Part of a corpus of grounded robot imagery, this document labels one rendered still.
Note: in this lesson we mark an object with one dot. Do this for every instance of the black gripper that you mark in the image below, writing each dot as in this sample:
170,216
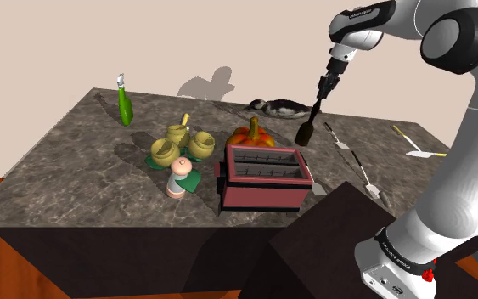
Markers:
333,71

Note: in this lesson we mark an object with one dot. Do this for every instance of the dark brown spatula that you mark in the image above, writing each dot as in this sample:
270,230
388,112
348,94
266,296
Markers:
305,133

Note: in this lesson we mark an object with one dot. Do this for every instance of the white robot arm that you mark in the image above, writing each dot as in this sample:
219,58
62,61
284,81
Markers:
466,182

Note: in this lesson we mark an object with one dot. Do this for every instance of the black and white duck figure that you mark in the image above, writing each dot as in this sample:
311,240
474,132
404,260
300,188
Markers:
284,108

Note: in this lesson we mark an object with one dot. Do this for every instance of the orange pumpkin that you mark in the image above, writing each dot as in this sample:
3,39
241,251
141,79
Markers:
245,137

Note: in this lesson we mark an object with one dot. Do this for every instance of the grey metal spatula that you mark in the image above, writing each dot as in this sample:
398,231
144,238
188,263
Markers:
319,189

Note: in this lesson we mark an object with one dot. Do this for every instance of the red toaster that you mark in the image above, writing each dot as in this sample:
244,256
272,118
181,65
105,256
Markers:
263,194

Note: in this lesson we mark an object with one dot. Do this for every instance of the dark robot stand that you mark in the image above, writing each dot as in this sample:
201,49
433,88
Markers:
325,248

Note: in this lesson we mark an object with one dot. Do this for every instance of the yellow pots on green leaves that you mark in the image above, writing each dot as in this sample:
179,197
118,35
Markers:
164,152

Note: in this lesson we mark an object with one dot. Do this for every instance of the pink and grey pepper mill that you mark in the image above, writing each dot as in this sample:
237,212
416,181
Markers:
179,182

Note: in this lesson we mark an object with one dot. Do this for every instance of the green bottle with white top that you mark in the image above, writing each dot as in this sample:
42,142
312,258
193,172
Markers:
125,109

